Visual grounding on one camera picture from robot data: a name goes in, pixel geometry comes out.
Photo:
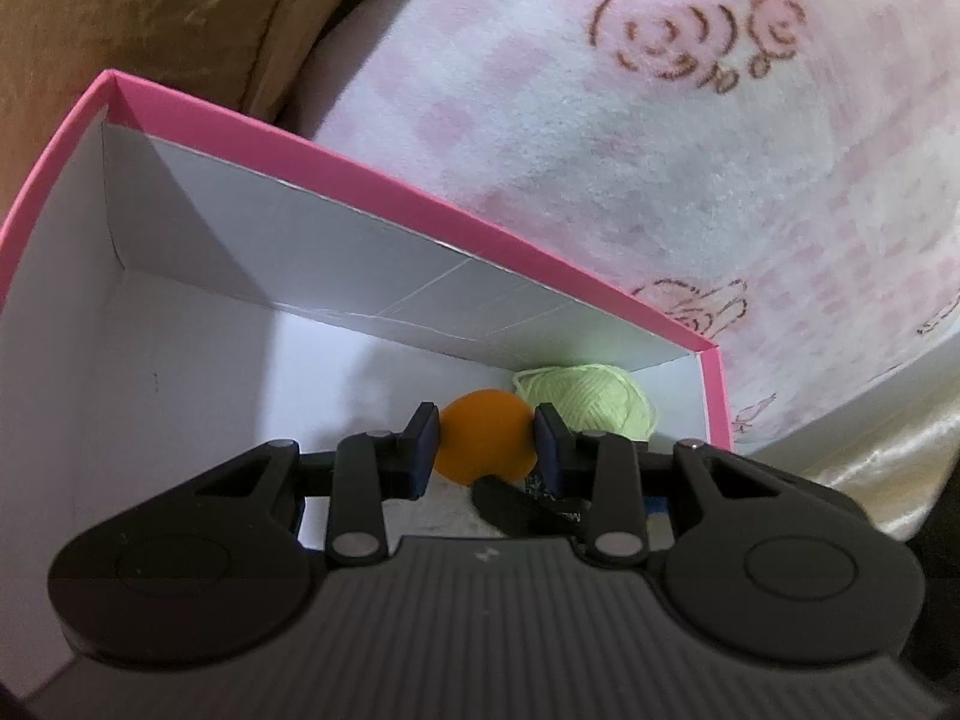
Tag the gold satin curtain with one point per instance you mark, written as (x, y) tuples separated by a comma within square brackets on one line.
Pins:
[(885, 457)]

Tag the pink plaid pillow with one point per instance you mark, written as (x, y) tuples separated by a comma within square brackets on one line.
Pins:
[(637, 165)]

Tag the green yarn ball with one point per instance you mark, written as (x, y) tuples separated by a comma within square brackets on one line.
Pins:
[(592, 394)]

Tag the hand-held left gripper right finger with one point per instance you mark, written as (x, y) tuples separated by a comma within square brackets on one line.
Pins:
[(549, 454)]

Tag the pink cardboard box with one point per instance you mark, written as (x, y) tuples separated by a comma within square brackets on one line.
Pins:
[(225, 240)]

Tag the orange ball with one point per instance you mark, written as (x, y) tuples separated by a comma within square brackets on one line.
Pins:
[(484, 435)]

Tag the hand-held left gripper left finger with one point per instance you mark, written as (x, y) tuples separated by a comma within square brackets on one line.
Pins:
[(424, 454)]

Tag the brown cushion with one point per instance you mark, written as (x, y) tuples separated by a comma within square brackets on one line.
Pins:
[(112, 7)]

